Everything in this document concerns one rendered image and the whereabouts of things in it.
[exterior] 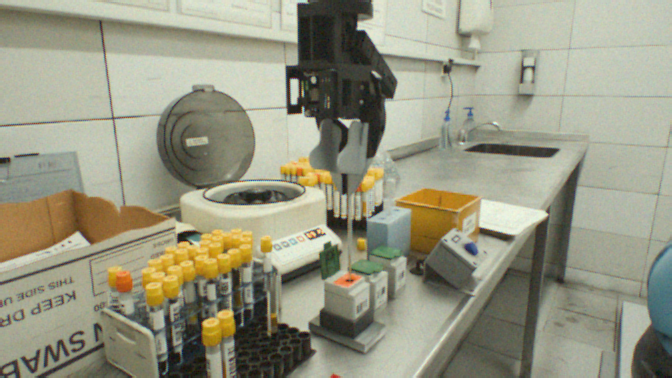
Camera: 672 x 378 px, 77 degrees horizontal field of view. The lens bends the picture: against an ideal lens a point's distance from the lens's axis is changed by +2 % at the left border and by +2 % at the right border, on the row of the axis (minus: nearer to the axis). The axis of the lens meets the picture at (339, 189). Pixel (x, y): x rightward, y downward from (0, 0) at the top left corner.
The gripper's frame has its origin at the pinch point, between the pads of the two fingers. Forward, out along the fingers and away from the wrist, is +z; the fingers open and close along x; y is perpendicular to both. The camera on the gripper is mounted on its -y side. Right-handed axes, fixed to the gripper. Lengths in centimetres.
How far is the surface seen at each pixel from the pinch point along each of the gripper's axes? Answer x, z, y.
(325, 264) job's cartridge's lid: -3.1, 11.1, 1.0
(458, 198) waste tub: -1.1, 11.9, -44.0
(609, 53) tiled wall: 10, -28, -241
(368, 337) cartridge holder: 3.7, 19.3, 1.1
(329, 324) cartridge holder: -1.5, 18.6, 2.3
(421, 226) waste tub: -3.8, 15.2, -31.4
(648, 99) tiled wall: 31, -4, -241
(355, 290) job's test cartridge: 1.4, 13.7, 0.6
